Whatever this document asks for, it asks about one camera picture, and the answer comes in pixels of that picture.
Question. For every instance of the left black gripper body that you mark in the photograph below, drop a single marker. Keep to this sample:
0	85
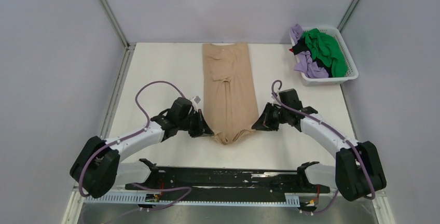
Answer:
185	123

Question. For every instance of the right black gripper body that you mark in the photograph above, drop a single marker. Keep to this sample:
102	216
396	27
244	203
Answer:
282	112

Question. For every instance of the beige t shirt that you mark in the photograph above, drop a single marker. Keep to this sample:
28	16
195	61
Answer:
229	100

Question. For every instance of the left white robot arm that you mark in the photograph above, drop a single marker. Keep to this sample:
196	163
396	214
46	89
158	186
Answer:
101	164

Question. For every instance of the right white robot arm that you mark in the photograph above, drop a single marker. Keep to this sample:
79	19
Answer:
357	172

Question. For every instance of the lavender t shirt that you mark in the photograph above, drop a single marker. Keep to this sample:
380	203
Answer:
296	33

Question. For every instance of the black garment in basket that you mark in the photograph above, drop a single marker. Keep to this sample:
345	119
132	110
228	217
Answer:
310	68

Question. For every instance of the green t shirt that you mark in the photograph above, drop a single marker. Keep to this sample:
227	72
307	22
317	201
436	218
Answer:
326	48

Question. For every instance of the white plastic laundry basket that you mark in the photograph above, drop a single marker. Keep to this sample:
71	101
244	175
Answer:
352	72

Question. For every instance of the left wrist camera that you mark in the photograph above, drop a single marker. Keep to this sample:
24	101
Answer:
195	102

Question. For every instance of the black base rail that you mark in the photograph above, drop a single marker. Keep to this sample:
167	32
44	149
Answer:
230	184

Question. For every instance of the white slotted cable duct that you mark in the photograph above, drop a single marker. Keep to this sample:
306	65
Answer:
144	198

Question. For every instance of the left corner metal post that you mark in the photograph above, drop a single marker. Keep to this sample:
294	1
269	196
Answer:
114	23

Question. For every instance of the corner metal post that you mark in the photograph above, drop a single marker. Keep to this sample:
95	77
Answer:
347	15
114	23

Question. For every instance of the right corner metal post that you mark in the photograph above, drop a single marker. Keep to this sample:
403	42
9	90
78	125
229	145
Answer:
347	15

